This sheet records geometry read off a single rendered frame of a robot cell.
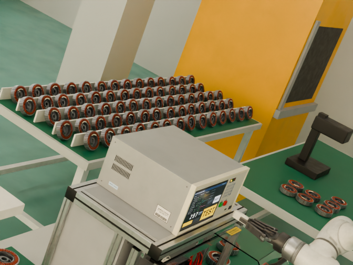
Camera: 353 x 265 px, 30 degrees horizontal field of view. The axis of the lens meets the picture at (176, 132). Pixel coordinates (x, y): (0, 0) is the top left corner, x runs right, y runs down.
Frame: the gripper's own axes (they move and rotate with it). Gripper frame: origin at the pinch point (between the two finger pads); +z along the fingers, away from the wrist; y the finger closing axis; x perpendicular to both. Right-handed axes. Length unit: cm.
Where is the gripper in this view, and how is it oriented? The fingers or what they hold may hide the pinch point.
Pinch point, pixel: (241, 217)
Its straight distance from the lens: 255.0
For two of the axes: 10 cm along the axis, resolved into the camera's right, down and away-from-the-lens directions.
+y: 5.2, -1.0, 8.5
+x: 3.4, -8.8, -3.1
